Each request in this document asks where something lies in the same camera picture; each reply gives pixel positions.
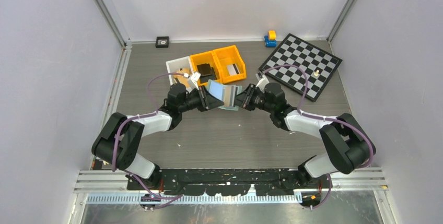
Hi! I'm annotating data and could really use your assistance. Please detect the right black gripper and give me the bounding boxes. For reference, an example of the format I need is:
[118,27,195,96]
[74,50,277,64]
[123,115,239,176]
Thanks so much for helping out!
[229,84,274,114]

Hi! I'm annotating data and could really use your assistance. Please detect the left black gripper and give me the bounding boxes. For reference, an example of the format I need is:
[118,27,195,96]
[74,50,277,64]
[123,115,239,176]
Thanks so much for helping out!
[179,86,224,113]

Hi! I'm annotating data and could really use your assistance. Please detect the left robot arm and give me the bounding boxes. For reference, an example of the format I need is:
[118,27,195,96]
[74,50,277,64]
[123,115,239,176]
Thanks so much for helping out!
[91,84,224,190]

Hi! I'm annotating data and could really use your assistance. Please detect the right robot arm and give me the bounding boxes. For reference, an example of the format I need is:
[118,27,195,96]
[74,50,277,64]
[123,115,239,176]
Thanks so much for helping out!
[235,82,376,188]

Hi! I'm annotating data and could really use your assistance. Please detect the gold card in holder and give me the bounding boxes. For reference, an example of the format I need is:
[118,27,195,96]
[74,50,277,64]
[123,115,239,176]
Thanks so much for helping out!
[223,85,238,110]

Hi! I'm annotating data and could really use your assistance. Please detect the white card with stripe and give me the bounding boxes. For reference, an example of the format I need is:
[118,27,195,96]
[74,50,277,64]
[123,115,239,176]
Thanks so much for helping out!
[226,63,240,76]

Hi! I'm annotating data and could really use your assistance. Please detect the brown cards in white bin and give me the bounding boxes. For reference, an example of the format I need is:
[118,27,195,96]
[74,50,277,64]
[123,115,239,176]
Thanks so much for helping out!
[177,68,192,78]

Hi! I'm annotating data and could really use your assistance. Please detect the black wallet in bin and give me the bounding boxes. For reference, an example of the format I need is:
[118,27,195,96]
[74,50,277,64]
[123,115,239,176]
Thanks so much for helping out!
[197,63,217,83]

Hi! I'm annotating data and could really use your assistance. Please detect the right orange storage bin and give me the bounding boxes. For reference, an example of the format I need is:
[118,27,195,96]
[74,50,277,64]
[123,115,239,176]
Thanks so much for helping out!
[213,45,247,84]

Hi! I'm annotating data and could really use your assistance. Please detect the orange storage bin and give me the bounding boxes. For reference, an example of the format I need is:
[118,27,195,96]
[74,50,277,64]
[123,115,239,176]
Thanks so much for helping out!
[213,45,247,84]
[190,51,223,86]

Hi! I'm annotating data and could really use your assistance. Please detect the middle orange storage bin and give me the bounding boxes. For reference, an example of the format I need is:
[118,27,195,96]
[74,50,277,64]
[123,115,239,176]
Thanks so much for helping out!
[190,51,223,86]

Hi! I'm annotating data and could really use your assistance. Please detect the white storage bin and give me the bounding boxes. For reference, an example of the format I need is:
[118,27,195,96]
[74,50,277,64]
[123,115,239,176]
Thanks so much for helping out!
[166,56,195,92]

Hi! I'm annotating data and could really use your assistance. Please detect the small black square box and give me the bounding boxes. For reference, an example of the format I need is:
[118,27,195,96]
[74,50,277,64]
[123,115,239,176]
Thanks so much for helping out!
[155,36,170,49]

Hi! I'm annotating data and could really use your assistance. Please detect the black white chessboard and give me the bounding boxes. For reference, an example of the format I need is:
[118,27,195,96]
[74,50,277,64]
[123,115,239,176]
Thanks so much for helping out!
[258,33,342,102]

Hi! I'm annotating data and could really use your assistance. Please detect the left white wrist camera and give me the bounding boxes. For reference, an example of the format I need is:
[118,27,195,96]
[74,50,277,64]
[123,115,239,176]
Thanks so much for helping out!
[184,72,201,91]

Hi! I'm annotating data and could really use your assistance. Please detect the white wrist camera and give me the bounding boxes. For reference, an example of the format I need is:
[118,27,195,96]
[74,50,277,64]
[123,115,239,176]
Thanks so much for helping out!
[255,72,270,92]
[184,72,201,91]

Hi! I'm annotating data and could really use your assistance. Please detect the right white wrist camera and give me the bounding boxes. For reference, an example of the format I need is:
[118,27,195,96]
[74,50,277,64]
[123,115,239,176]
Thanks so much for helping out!
[255,72,270,92]

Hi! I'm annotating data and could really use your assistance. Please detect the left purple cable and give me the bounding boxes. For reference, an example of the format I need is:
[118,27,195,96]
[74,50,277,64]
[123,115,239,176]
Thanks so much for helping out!
[110,73,191,211]

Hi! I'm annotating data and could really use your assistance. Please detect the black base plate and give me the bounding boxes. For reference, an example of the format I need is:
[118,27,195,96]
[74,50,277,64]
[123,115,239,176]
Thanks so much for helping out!
[127,168,330,196]

